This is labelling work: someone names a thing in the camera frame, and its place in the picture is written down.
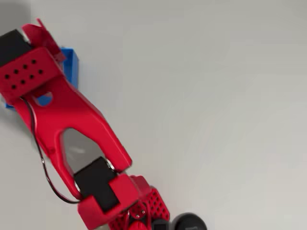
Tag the red robot arm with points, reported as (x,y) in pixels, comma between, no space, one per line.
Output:
(72,112)

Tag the blue box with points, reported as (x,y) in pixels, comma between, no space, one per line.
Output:
(72,69)

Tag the black round knob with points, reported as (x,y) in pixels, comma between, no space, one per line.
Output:
(189,221)

